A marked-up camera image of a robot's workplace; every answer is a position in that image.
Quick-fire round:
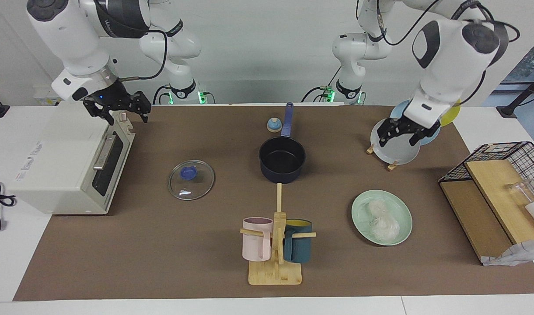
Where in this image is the light green plate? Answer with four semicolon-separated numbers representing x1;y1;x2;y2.
351;189;413;246

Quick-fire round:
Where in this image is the light blue plate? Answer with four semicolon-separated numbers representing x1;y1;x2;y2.
389;100;441;146

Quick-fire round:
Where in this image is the wooden plate rack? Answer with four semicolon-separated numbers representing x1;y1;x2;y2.
366;142;399;171

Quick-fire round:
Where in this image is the dark teal mug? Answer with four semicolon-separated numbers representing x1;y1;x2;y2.
283;219;313;264

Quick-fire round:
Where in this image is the grey plate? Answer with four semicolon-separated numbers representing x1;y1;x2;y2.
370;118;421;165

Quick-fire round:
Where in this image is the black wire basket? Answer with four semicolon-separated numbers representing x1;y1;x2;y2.
438;141;534;202

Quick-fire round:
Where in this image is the brown table mat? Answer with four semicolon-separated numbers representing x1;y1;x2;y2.
13;105;534;301

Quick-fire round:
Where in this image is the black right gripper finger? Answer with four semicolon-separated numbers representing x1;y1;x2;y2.
135;91;152;123
84;100;114;126

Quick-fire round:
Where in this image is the black stand foot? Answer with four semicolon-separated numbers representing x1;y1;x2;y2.
496;72;534;118

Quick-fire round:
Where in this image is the wire and wood shelf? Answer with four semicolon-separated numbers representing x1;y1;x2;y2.
464;160;534;245

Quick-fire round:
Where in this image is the clear glass cup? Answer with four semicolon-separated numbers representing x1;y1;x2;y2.
505;179;534;206

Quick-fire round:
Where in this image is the dark blue saucepan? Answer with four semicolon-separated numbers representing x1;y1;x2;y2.
258;102;306;184

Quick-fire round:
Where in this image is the grey patterned cloth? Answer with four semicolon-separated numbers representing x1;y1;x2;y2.
481;238;534;266

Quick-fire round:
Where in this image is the white toaster oven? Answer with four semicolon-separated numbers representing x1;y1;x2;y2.
7;101;136;216

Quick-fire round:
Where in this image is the pink mug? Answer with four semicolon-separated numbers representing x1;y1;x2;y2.
242;217;274;262

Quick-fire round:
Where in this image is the yellow plate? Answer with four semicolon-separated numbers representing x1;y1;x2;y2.
440;98;462;127

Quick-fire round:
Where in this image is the white power strip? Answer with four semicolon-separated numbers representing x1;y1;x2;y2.
34;85;63;105

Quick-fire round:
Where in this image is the clear plastic food bag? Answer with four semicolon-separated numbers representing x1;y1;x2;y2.
365;199;401;242

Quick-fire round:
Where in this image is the wooden mug rack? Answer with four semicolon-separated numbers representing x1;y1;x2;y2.
240;183;317;286

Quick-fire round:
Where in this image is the glass lid with blue knob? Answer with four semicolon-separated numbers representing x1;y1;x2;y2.
168;160;216;201

